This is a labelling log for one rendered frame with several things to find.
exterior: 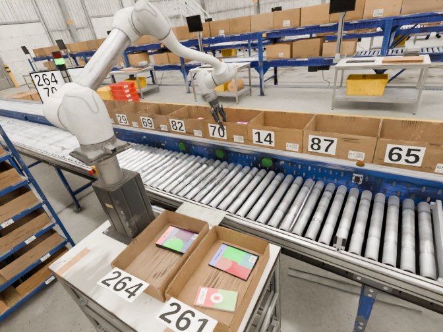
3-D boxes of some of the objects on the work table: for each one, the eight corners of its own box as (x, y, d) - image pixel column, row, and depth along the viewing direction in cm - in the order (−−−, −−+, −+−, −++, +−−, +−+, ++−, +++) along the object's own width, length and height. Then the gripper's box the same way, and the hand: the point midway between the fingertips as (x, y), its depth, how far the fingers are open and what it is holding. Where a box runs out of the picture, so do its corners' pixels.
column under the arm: (133, 248, 125) (110, 198, 108) (102, 233, 138) (77, 186, 121) (167, 216, 143) (151, 168, 127) (136, 205, 156) (118, 161, 140)
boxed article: (235, 313, 91) (234, 311, 90) (194, 306, 95) (193, 304, 94) (238, 294, 97) (237, 292, 96) (200, 288, 101) (199, 286, 100)
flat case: (246, 282, 101) (246, 280, 100) (208, 266, 110) (207, 263, 109) (259, 257, 110) (259, 255, 109) (223, 244, 119) (222, 242, 119)
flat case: (186, 256, 114) (186, 253, 114) (155, 245, 123) (155, 243, 122) (201, 235, 124) (200, 233, 124) (171, 226, 133) (171, 224, 132)
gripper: (215, 97, 186) (227, 125, 193) (201, 105, 173) (215, 134, 180) (223, 94, 181) (235, 123, 188) (209, 101, 168) (223, 132, 175)
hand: (223, 124), depth 183 cm, fingers open, 5 cm apart
